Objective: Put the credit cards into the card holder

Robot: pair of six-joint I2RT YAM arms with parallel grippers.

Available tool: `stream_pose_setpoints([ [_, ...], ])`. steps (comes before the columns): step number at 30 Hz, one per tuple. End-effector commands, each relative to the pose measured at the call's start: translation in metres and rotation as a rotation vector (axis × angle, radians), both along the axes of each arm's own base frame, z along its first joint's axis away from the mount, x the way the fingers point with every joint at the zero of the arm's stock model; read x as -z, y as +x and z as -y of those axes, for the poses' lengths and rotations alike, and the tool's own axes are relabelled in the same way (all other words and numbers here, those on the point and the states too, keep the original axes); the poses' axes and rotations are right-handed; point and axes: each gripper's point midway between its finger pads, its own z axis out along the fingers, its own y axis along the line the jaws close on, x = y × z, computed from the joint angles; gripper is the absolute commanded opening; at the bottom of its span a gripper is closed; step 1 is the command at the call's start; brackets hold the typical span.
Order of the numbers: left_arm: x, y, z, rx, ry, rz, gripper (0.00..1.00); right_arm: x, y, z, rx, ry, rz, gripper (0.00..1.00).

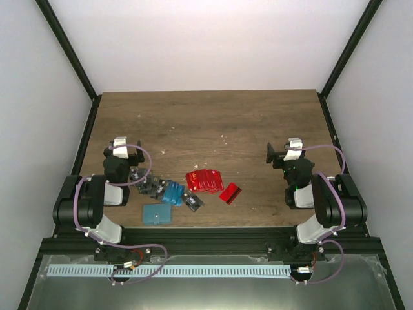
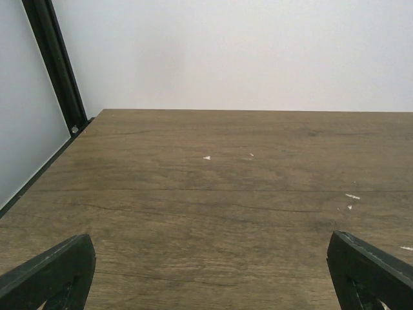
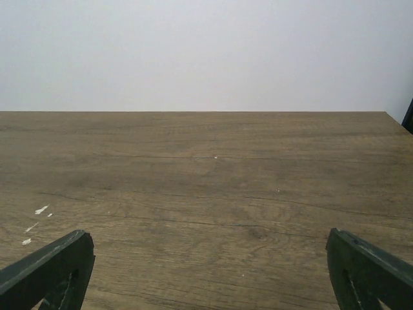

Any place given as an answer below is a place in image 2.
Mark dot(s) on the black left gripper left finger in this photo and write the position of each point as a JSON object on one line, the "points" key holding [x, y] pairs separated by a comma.
{"points": [[59, 278]]}

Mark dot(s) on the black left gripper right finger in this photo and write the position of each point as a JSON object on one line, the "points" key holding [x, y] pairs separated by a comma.
{"points": [[365, 277]]}

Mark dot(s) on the black left frame post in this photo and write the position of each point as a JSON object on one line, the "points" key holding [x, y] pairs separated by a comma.
{"points": [[47, 32]]}

